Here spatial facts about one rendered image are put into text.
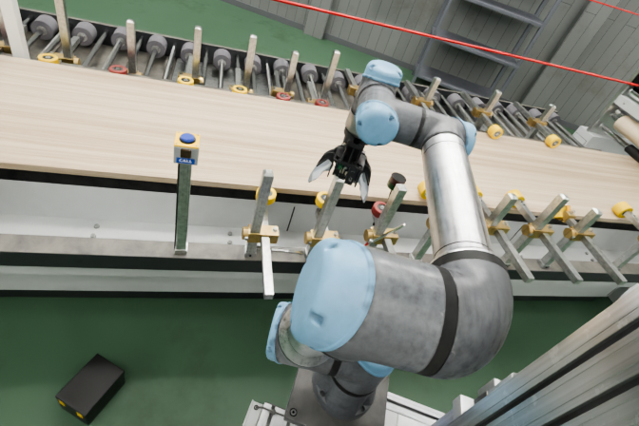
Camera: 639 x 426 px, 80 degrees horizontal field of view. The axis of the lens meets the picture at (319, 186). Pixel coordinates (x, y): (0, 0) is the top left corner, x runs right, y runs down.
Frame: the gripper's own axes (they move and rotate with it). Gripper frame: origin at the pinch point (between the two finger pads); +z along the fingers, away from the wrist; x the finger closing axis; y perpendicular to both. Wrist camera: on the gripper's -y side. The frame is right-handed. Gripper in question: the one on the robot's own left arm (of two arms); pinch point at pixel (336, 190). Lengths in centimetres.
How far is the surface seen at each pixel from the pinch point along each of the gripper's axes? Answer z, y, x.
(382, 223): 38, -38, 23
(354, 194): 42, -54, 10
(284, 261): 62, -23, -8
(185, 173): 22, -9, -45
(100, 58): 60, -115, -157
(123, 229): 70, -15, -74
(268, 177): 19.7, -18.9, -21.8
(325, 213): 34.5, -28.4, 0.4
